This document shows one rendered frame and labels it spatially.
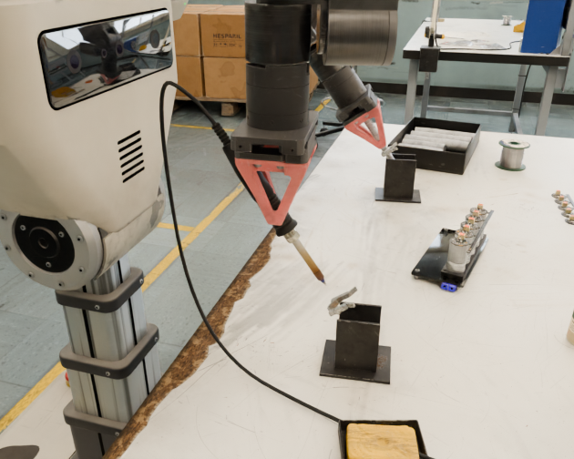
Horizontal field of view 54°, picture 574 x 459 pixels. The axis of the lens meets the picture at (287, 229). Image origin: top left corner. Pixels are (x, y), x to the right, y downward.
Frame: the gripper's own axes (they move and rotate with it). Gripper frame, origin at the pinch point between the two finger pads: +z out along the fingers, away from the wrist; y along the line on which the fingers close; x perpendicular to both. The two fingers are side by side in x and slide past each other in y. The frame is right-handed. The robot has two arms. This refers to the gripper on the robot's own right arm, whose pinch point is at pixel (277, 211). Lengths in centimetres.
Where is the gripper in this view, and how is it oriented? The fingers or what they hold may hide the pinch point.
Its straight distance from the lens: 56.4
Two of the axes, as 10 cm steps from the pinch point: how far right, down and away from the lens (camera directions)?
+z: -0.1, 9.0, 4.4
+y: 1.8, -4.3, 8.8
